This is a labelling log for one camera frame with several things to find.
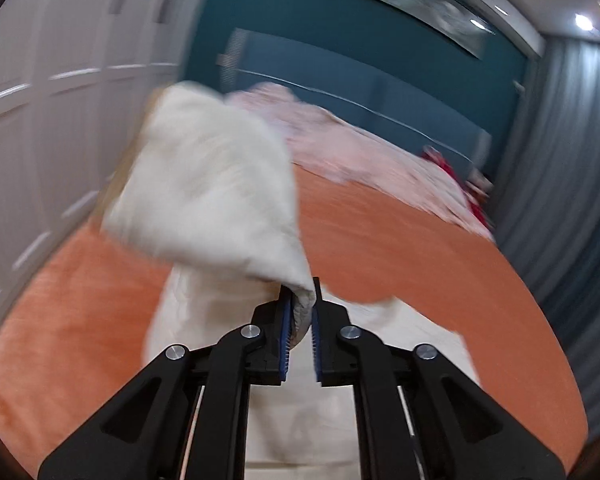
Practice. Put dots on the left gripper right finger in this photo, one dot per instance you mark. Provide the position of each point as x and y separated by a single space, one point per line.
418 415

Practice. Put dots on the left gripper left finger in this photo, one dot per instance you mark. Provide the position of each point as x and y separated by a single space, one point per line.
184 415

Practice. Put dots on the cream quilted jacket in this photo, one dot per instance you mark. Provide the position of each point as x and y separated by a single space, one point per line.
209 187

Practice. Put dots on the orange plush bedspread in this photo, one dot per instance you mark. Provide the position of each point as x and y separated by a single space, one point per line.
75 336

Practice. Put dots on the red fabric item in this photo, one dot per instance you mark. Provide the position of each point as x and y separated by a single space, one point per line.
432 155

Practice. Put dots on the grey blue curtain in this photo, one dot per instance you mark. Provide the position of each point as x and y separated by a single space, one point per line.
546 204

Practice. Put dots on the pink floral quilt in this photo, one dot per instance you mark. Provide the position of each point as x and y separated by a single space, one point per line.
330 147

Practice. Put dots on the blue upholstered headboard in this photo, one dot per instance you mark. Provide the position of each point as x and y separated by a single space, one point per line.
358 93

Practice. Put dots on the white panelled wardrobe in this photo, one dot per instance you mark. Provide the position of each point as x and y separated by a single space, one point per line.
74 79

